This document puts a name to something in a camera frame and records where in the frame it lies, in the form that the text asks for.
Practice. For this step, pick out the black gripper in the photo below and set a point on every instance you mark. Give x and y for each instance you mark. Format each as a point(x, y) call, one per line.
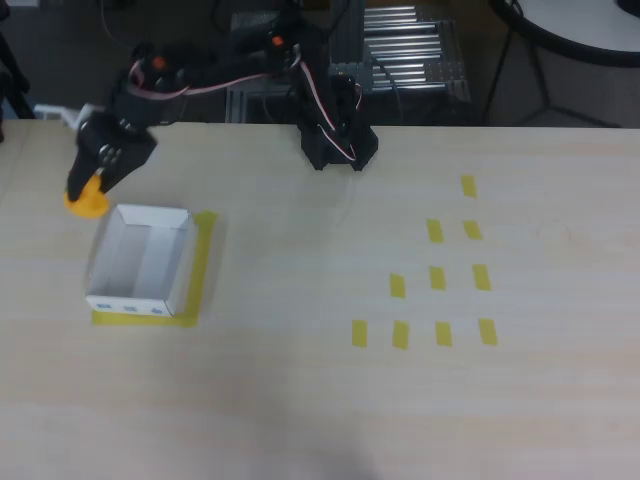
point(107, 142)

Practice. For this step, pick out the yellow rubber duck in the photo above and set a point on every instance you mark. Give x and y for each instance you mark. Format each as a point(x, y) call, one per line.
point(90, 205)

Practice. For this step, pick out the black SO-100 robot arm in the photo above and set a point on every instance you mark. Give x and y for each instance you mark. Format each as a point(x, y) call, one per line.
point(330, 135)

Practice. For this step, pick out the white cardboard box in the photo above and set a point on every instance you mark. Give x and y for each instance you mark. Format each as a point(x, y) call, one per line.
point(135, 260)

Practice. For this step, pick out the long yellow tape strip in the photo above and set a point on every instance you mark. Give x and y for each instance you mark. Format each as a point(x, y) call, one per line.
point(201, 260)
point(140, 320)

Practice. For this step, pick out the dark stand leg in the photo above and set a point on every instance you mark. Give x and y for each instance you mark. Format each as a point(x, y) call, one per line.
point(12, 75)

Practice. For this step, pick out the silver metal roller rack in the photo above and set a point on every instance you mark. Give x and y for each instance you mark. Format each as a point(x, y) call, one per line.
point(415, 55)

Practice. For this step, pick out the short yellow tape mark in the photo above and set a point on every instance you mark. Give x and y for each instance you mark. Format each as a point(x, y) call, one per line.
point(468, 186)
point(435, 230)

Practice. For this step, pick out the round white table top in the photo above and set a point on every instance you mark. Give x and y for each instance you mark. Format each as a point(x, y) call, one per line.
point(580, 25)

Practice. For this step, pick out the white plastic bracket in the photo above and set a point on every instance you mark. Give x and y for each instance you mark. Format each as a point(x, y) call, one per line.
point(85, 114)

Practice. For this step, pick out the black aluminium frame post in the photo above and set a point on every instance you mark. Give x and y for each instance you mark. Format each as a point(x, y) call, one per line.
point(346, 30)

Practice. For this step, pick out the black table leg frame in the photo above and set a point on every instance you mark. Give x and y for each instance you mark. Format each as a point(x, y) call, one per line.
point(542, 95)

